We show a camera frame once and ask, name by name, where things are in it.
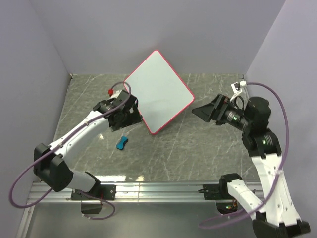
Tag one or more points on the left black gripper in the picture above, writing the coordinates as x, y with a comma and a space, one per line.
134, 117

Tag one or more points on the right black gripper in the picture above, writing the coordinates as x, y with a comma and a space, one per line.
216, 111

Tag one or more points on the blue whiteboard eraser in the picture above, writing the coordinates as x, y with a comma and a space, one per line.
121, 144

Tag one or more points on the pink framed whiteboard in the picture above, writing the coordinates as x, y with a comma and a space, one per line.
162, 94

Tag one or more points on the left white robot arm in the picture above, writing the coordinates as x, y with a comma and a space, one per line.
53, 162

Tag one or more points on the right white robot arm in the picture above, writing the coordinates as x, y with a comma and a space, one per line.
276, 216

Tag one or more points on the left wrist camera red cap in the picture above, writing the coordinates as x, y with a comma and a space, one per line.
112, 93

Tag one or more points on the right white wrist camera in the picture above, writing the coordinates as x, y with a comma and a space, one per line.
238, 88

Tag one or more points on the aluminium front rail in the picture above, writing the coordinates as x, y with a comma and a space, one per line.
140, 192

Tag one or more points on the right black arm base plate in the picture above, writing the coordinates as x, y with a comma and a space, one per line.
211, 191

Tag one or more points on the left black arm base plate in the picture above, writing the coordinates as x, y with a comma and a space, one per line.
103, 191

